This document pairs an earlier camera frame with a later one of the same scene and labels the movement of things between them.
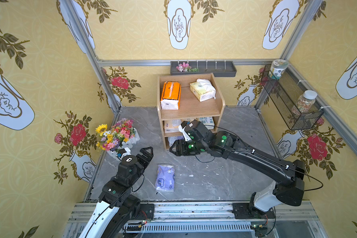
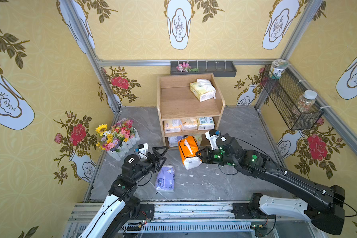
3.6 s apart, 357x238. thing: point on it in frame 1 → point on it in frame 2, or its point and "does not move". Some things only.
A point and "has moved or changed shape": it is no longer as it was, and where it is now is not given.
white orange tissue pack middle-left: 171,126 does not move
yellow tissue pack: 203,89 does not move
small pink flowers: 185,67 does not move
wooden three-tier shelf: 184,97 does not move
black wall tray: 217,69 does not move
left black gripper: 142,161 → 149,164
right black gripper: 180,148 → 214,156
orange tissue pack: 170,95 has moved or changed shape
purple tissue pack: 165,178 does not move
